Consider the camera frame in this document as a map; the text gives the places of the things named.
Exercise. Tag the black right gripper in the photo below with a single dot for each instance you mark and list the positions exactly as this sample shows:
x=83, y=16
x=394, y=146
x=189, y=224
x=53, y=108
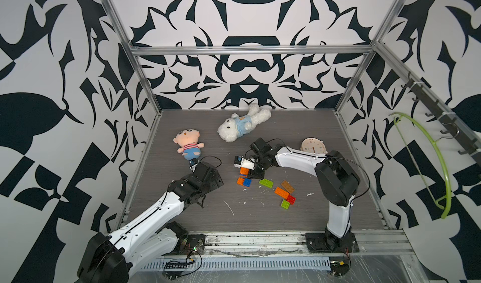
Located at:
x=255, y=174

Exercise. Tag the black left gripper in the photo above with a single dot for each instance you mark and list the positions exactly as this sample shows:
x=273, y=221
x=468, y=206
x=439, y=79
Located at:
x=215, y=183

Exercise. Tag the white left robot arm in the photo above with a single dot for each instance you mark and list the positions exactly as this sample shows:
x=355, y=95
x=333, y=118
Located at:
x=118, y=256

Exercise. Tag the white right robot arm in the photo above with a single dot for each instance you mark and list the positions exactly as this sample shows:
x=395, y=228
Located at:
x=337, y=179

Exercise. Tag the tan 2x4 lego brick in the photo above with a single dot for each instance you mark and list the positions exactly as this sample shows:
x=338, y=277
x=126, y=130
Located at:
x=287, y=186

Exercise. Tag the red 2x2 lego brick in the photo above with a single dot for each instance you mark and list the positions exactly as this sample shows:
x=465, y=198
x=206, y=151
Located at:
x=291, y=200

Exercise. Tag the lime green 2x2 lego brick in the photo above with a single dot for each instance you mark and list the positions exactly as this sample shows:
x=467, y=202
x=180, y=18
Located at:
x=285, y=204

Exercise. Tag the white teddy bear blue shirt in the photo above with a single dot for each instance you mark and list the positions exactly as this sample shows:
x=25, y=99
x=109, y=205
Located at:
x=237, y=126

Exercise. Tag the pink round toy clock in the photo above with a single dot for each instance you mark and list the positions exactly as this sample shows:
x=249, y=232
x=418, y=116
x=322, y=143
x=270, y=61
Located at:
x=313, y=146

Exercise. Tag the plush doll striped shirt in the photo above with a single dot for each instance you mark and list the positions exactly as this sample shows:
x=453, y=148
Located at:
x=189, y=144

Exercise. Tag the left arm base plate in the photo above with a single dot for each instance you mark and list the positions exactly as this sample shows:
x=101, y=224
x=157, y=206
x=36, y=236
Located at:
x=191, y=242

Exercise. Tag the white slotted cable duct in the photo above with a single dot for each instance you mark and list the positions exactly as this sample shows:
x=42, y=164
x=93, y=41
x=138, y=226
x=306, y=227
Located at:
x=242, y=263

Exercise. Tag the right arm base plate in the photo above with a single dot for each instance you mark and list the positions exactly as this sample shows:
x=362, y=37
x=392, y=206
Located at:
x=326, y=242

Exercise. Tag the black wall hook rack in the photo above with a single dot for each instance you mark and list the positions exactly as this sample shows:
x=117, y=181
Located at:
x=453, y=126

